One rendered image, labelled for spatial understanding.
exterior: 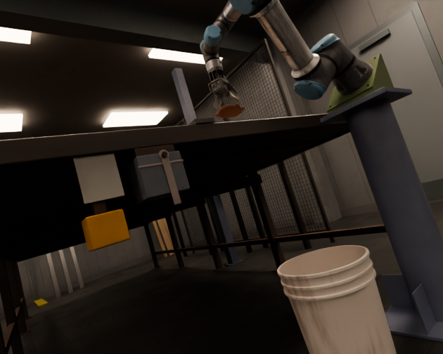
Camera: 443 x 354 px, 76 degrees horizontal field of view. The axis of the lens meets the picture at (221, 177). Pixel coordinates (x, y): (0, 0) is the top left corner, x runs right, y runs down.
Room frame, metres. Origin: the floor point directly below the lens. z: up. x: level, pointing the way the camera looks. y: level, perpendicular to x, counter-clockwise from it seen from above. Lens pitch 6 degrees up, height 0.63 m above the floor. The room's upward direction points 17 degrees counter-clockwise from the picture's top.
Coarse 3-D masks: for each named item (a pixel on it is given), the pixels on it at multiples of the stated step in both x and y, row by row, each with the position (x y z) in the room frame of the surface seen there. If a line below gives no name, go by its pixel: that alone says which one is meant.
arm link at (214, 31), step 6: (216, 24) 1.16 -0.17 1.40; (222, 24) 1.16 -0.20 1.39; (210, 30) 1.13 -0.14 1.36; (216, 30) 1.14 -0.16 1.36; (222, 30) 1.17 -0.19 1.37; (204, 36) 1.16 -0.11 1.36; (210, 36) 1.13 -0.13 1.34; (216, 36) 1.14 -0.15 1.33; (222, 36) 1.18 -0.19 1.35; (204, 42) 1.19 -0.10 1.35; (210, 42) 1.16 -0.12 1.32; (216, 42) 1.16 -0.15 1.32; (204, 48) 1.22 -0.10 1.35; (210, 48) 1.20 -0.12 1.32; (216, 48) 1.21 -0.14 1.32; (210, 54) 1.24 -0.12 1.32
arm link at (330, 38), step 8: (320, 40) 1.10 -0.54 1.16; (328, 40) 1.02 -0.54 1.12; (336, 40) 1.03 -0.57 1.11; (312, 48) 1.10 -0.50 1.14; (320, 48) 1.04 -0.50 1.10; (328, 48) 1.04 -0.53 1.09; (336, 48) 1.04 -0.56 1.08; (344, 48) 1.05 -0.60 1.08; (320, 56) 1.04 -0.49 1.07; (328, 56) 1.03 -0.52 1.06; (336, 56) 1.04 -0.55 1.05; (344, 56) 1.06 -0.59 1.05; (352, 56) 1.07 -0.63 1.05; (336, 64) 1.05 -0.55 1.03; (344, 64) 1.07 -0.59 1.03; (336, 72) 1.10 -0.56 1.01
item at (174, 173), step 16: (128, 160) 0.83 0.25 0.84; (144, 160) 0.77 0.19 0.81; (160, 160) 0.79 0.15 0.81; (176, 160) 0.82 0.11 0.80; (144, 176) 0.76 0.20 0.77; (160, 176) 0.78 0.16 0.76; (176, 176) 0.81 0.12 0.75; (144, 192) 0.76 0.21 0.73; (160, 192) 0.78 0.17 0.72; (176, 192) 0.80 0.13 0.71
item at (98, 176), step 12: (96, 156) 0.72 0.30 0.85; (108, 156) 0.74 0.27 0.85; (84, 168) 0.70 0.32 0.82; (96, 168) 0.72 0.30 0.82; (108, 168) 0.73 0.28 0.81; (84, 180) 0.70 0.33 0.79; (96, 180) 0.71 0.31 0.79; (108, 180) 0.73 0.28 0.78; (120, 180) 0.75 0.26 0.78; (84, 192) 0.69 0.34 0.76; (96, 192) 0.71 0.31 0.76; (108, 192) 0.73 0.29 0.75; (120, 192) 0.74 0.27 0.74
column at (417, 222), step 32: (384, 96) 1.04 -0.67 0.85; (352, 128) 1.15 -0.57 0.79; (384, 128) 1.07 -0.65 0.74; (384, 160) 1.09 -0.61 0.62; (384, 192) 1.12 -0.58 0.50; (416, 192) 1.08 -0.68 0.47; (384, 224) 1.19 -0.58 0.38; (416, 224) 1.08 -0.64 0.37; (416, 256) 1.09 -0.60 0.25; (416, 288) 1.08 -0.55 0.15; (416, 320) 1.14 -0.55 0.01
